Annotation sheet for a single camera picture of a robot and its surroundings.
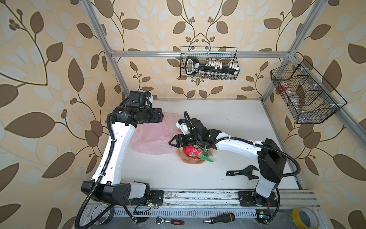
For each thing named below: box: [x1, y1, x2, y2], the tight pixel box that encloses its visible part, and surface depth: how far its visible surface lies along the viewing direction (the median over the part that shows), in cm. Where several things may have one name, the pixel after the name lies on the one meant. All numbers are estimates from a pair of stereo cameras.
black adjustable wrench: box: [225, 165, 260, 181], surface depth 84 cm
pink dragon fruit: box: [183, 144, 214, 163], surface depth 84 cm
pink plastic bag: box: [132, 112, 183, 156], surface depth 93 cm
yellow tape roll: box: [291, 207, 319, 229], surface depth 69 cm
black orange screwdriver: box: [203, 212, 236, 224], surface depth 68 cm
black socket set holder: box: [184, 56, 240, 80], surface depth 86 cm
